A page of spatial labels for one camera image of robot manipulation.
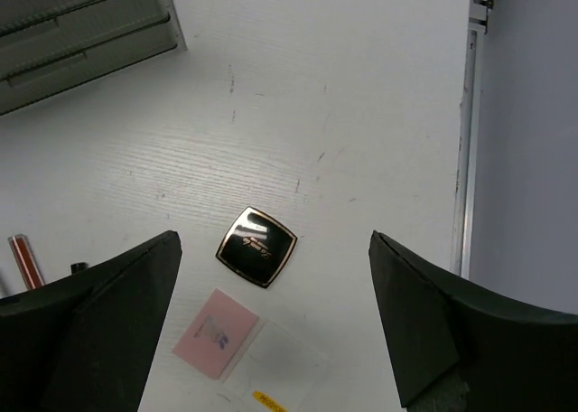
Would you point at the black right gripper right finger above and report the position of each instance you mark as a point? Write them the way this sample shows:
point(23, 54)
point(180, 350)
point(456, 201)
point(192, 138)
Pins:
point(456, 346)

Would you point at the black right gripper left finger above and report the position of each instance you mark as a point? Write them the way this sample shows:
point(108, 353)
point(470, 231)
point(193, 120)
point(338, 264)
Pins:
point(87, 342)

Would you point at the clear acrylic organizer with drawers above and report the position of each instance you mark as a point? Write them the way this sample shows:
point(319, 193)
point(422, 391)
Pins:
point(50, 46)

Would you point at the pink makeup packet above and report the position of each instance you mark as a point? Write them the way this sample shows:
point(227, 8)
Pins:
point(216, 334)

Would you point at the dark lip gloss tube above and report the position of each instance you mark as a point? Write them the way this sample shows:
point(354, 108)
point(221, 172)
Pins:
point(78, 267)

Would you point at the red lip gloss tube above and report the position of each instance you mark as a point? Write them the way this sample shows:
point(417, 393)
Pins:
point(26, 262)

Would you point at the black gold-edged compact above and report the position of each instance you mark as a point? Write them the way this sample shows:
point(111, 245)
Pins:
point(256, 247)

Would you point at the aluminium table edge rail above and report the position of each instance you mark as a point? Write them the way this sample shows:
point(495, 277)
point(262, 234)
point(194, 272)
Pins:
point(469, 132)

